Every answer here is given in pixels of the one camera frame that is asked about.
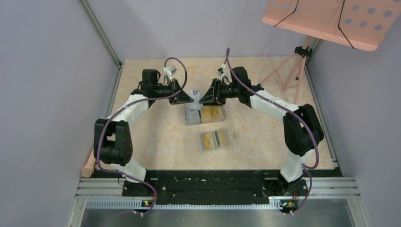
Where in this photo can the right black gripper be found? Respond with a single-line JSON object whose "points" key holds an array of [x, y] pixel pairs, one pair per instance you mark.
{"points": [[213, 97]]}

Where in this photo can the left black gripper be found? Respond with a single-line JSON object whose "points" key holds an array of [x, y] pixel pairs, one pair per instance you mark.
{"points": [[181, 98]]}

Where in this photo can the clear plastic card box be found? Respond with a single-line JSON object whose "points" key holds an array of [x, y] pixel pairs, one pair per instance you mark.
{"points": [[192, 117]]}

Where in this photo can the yellow credit card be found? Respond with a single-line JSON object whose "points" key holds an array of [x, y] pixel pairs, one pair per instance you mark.
{"points": [[222, 139], [207, 141]]}

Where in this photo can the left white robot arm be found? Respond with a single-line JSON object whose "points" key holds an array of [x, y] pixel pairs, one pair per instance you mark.
{"points": [[113, 147]]}

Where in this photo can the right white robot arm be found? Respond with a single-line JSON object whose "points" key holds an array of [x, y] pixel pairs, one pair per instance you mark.
{"points": [[302, 129]]}

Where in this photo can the grey credit card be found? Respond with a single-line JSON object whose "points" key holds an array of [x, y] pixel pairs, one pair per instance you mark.
{"points": [[196, 96]]}

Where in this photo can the yellow card stack in box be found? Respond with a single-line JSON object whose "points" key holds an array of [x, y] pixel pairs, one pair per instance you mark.
{"points": [[211, 114]]}

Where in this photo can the pink music stand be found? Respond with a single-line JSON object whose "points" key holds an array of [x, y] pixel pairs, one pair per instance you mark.
{"points": [[359, 24]]}

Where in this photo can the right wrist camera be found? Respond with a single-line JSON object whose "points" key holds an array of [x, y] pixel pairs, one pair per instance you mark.
{"points": [[221, 72]]}

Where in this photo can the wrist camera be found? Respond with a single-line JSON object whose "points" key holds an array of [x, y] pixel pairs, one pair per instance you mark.
{"points": [[170, 70], [221, 72]]}

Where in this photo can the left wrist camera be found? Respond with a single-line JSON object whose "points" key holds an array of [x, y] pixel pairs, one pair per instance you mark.
{"points": [[170, 70]]}

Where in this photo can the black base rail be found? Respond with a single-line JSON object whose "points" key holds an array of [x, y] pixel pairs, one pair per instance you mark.
{"points": [[215, 187]]}

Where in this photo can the wooden mallet handle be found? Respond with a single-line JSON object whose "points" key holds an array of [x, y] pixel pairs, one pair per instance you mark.
{"points": [[89, 166]]}

